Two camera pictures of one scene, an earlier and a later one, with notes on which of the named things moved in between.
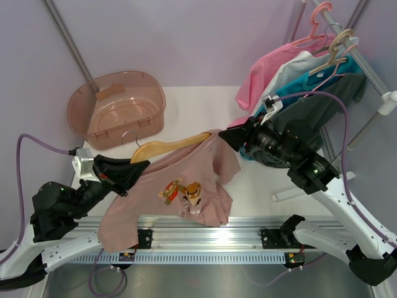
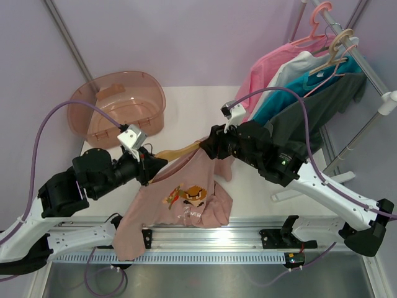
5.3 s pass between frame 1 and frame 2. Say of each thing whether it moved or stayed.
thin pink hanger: stayed
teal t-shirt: stayed
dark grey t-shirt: stayed
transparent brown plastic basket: stayed
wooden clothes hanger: moved
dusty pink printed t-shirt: moved
